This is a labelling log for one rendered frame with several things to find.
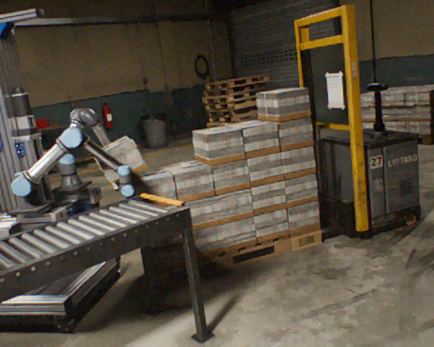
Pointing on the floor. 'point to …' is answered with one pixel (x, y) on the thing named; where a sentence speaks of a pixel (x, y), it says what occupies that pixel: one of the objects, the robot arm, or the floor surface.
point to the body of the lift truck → (378, 175)
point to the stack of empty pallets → (227, 94)
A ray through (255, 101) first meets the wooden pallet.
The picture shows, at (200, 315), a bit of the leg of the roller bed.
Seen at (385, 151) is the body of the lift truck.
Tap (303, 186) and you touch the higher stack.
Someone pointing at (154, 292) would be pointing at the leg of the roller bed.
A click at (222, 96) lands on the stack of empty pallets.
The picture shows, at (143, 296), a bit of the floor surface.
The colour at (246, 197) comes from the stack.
